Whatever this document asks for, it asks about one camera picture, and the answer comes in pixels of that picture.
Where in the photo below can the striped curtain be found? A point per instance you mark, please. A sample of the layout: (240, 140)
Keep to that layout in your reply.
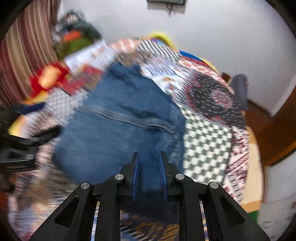
(23, 46)

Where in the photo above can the wooden door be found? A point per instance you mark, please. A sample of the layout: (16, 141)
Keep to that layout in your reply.
(277, 139)

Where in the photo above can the red yellow cushion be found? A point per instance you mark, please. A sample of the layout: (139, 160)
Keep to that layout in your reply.
(48, 76)

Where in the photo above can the green cloth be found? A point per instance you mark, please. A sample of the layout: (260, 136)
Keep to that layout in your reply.
(253, 216)

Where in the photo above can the pile of clothes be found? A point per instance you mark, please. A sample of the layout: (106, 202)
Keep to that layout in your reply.
(76, 44)

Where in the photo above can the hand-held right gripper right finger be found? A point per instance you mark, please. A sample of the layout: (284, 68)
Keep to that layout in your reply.
(163, 176)

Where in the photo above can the beige mattress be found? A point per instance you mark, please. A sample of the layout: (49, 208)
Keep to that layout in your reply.
(254, 166)

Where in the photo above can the yellow pillow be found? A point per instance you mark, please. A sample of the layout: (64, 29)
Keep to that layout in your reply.
(161, 37)

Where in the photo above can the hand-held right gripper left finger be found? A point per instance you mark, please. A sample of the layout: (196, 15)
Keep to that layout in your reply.
(136, 176)

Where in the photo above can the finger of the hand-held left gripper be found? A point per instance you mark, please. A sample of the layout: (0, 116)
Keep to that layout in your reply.
(46, 135)

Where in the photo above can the patchwork printed blanket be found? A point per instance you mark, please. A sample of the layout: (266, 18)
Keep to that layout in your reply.
(208, 150)

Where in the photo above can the grey cloth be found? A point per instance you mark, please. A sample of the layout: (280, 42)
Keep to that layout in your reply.
(239, 90)

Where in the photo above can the blue denim jacket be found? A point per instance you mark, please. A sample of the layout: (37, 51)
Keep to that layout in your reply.
(111, 129)

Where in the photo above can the black wall-mounted device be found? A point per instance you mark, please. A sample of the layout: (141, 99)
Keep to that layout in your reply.
(166, 1)

